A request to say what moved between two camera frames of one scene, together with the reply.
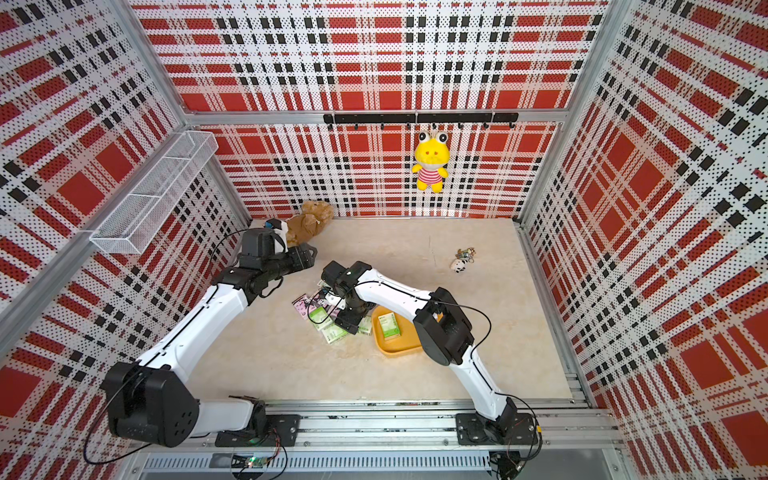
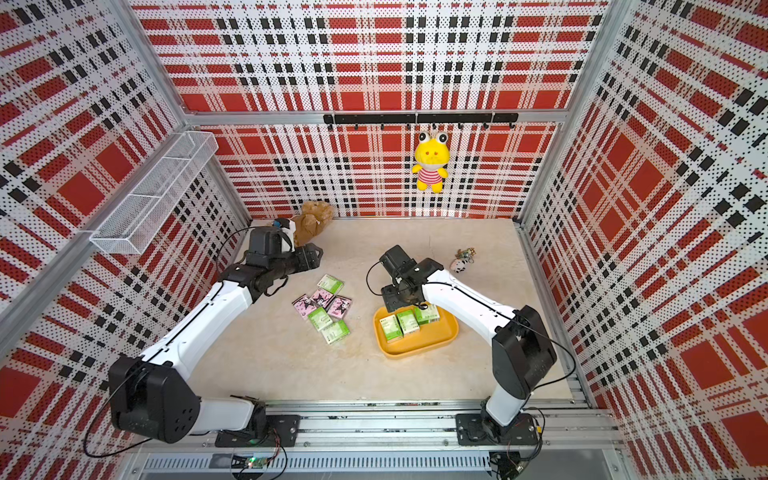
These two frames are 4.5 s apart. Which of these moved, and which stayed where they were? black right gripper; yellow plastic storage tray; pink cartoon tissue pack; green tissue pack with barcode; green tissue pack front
Moved: green tissue pack front; black right gripper
Stayed: green tissue pack with barcode; pink cartoon tissue pack; yellow plastic storage tray
